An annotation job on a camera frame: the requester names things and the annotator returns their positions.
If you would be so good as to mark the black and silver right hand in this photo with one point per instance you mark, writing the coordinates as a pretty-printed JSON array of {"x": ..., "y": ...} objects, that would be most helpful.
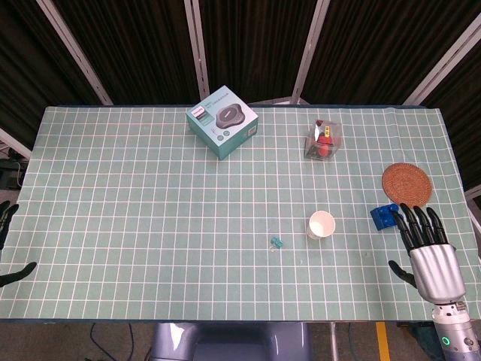
[{"x": 437, "y": 270}]

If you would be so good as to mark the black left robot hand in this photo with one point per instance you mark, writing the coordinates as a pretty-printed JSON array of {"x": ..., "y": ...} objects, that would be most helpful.
[{"x": 15, "y": 273}]

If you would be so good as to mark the white paper cup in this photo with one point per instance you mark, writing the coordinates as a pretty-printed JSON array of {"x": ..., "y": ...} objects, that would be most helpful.
[{"x": 321, "y": 225}]

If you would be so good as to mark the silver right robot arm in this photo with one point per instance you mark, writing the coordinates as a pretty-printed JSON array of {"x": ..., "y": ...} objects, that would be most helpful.
[{"x": 451, "y": 338}]

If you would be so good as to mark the green white grid tablecloth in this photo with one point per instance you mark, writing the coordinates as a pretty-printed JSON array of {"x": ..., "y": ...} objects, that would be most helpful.
[{"x": 150, "y": 225}]

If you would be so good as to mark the blue toy building block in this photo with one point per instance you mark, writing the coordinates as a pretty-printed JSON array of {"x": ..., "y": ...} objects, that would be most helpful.
[{"x": 381, "y": 218}]

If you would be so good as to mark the yellow floor tape strip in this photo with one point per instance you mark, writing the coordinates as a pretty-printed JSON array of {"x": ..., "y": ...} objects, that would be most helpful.
[{"x": 382, "y": 342}]

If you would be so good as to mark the round woven brown coaster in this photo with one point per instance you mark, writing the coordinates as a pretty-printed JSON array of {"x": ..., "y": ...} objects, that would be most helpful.
[{"x": 406, "y": 184}]

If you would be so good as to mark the black floor equipment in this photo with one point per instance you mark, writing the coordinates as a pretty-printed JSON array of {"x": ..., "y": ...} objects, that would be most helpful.
[{"x": 9, "y": 175}]

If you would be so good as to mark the metal table leg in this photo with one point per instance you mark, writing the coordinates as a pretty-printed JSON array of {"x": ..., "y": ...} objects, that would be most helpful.
[{"x": 333, "y": 342}]

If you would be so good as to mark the dark curtain panel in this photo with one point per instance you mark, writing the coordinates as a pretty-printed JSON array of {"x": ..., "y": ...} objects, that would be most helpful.
[
  {"x": 376, "y": 49},
  {"x": 143, "y": 49},
  {"x": 30, "y": 75},
  {"x": 255, "y": 49},
  {"x": 466, "y": 113}
]

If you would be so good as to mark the teal binder clip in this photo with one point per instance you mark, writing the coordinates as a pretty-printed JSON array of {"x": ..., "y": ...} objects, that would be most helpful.
[{"x": 278, "y": 242}]

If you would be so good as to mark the clear box with red toy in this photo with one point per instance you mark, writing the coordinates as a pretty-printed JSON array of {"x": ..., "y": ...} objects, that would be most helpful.
[{"x": 323, "y": 143}]

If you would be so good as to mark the bluish grey robot torso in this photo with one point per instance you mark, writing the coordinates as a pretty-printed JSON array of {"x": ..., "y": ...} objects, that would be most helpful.
[{"x": 225, "y": 342}]

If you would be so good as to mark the teal speaker product box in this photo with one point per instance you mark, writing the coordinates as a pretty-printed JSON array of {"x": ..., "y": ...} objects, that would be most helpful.
[{"x": 221, "y": 124}]

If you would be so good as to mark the white partition frame post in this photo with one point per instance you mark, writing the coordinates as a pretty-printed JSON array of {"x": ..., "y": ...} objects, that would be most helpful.
[
  {"x": 75, "y": 52},
  {"x": 474, "y": 195},
  {"x": 198, "y": 56},
  {"x": 310, "y": 56},
  {"x": 15, "y": 144},
  {"x": 441, "y": 69}
]

